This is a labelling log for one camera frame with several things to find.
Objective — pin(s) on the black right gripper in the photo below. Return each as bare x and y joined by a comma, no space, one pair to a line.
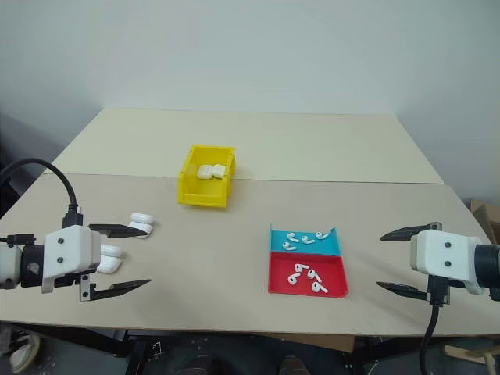
437,284

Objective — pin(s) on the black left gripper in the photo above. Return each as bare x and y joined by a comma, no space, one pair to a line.
84,287

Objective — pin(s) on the brown cardboard box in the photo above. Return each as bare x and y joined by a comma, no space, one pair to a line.
486,218

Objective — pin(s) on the yellow plastic bin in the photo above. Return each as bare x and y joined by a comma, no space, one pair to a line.
203,193

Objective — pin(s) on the red plastic tray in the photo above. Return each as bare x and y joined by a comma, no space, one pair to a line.
332,277

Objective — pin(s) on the white earbud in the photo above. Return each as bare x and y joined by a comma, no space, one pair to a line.
318,288
313,274
322,234
291,235
307,239
292,279
287,245
298,267

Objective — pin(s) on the blue plastic tray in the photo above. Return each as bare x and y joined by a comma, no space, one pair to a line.
304,248

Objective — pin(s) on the light wooden stool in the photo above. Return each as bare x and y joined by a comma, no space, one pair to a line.
472,357

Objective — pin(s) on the white sneaker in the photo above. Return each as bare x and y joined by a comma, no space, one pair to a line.
23,351

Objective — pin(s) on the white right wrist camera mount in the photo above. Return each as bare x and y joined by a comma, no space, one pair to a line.
441,258

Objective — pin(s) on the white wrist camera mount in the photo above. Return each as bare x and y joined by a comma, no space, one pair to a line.
441,258
72,250

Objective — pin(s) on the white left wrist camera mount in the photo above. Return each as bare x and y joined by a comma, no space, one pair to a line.
72,250

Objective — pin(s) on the black metal table frame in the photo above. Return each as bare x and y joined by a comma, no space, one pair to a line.
129,351

